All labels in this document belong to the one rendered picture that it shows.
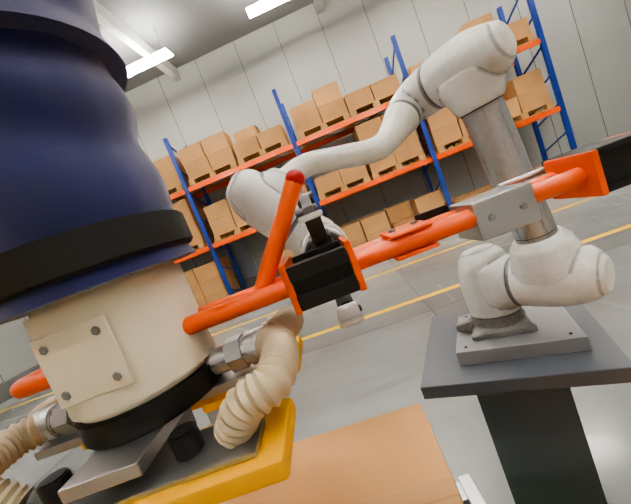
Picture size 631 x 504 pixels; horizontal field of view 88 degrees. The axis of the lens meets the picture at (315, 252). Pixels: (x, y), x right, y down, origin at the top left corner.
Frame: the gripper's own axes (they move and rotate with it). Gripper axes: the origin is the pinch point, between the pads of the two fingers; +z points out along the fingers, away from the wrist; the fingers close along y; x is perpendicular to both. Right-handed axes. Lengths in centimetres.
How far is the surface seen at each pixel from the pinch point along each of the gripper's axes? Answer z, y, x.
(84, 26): 2.7, -33.9, 14.7
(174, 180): -734, -202, 274
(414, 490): -0.5, 32.2, 0.4
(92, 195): 7.8, -16.3, 18.5
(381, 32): -816, -362, -315
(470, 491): -30, 66, -11
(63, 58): 4.7, -30.5, 17.2
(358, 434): -14.8, 32.2, 6.4
